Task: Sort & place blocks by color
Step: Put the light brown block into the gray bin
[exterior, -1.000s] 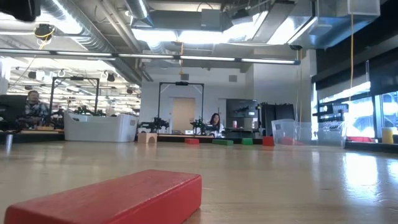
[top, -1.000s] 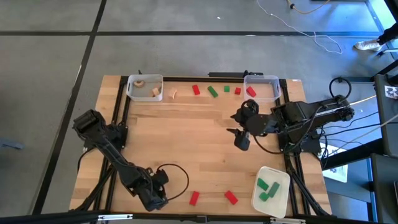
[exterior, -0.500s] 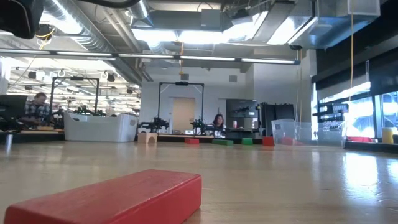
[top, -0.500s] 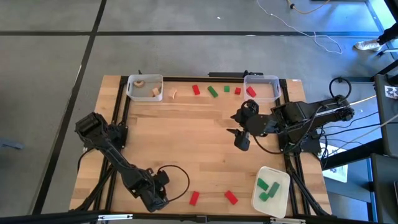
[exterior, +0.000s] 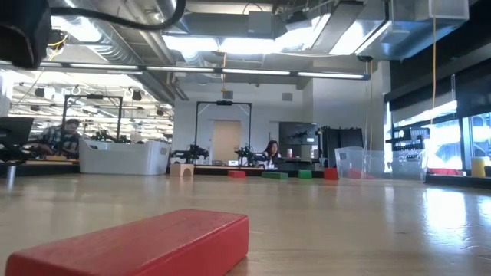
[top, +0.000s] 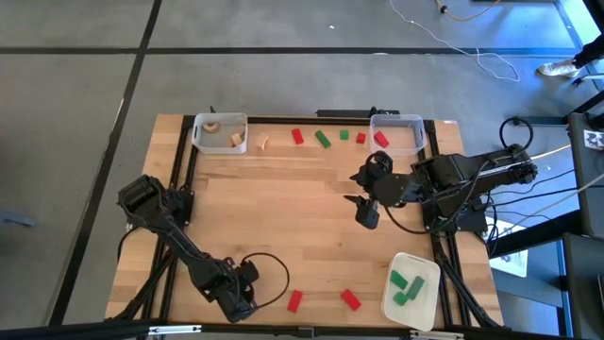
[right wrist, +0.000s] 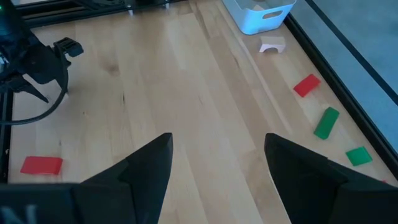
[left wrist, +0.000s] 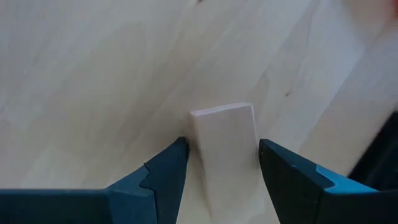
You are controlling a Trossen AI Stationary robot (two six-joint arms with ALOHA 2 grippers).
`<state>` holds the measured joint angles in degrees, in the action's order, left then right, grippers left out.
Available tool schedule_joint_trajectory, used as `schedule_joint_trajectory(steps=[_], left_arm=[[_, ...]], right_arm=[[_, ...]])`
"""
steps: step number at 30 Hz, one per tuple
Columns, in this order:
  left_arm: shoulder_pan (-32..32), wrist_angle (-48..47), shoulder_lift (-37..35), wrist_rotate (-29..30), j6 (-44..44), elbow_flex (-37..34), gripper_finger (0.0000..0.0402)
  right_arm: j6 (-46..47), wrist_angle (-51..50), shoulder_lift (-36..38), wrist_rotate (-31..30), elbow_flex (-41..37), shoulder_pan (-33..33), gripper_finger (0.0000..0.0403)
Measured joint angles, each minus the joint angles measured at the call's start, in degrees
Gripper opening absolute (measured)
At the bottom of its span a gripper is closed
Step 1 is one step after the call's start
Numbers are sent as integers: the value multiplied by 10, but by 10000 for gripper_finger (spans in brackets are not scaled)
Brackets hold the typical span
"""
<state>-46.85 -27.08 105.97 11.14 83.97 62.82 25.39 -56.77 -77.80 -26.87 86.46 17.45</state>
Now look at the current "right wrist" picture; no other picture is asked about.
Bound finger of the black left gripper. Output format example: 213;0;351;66
4;76;50;104
52;36;85;94

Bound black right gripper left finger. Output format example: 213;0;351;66
0;132;174;224

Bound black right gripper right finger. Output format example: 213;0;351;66
264;133;398;224

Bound green half-cylinder block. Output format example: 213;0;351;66
345;146;373;167

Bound long green block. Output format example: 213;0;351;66
313;106;340;141

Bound red rectangular block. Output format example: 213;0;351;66
292;73;322;98
19;156;64;175

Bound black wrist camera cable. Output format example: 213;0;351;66
0;88;69;126

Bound white handled storage bin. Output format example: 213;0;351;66
221;0;297;35

